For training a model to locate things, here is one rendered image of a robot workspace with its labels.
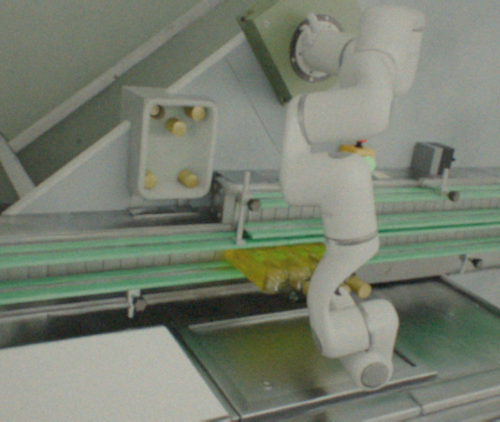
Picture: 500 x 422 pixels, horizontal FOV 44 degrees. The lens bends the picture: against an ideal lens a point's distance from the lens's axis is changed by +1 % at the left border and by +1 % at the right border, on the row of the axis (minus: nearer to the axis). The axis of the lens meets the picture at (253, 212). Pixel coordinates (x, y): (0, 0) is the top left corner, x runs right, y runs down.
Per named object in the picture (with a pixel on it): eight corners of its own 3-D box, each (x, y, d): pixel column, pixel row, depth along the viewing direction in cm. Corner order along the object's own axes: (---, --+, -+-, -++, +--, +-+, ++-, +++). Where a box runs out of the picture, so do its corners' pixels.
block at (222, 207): (207, 214, 150) (219, 224, 144) (211, 177, 147) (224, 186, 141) (220, 213, 151) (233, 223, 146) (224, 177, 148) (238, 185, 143)
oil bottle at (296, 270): (244, 256, 151) (291, 296, 134) (248, 235, 150) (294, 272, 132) (265, 254, 154) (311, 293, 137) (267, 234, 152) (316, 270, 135)
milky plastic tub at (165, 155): (126, 187, 144) (138, 200, 137) (132, 90, 137) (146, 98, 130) (194, 186, 152) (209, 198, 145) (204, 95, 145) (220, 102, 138)
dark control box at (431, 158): (409, 167, 185) (429, 175, 179) (414, 141, 183) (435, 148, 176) (429, 167, 190) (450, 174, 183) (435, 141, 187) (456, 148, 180)
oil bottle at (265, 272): (224, 259, 149) (268, 299, 131) (226, 237, 147) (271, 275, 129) (244, 256, 151) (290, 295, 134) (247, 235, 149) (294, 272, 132)
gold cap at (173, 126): (165, 116, 141) (172, 120, 137) (179, 117, 142) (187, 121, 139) (164, 132, 142) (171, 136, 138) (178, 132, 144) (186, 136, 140)
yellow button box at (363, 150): (335, 167, 172) (351, 175, 166) (339, 141, 170) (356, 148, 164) (354, 167, 175) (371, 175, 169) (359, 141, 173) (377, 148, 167)
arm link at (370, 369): (347, 324, 98) (404, 309, 100) (325, 293, 108) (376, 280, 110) (357, 400, 104) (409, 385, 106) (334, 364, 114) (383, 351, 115)
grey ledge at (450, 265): (299, 275, 175) (322, 293, 166) (303, 246, 172) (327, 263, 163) (523, 251, 221) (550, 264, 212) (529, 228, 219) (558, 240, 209)
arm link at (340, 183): (394, 203, 107) (312, 206, 114) (380, 80, 100) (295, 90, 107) (369, 240, 93) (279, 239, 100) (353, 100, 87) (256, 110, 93)
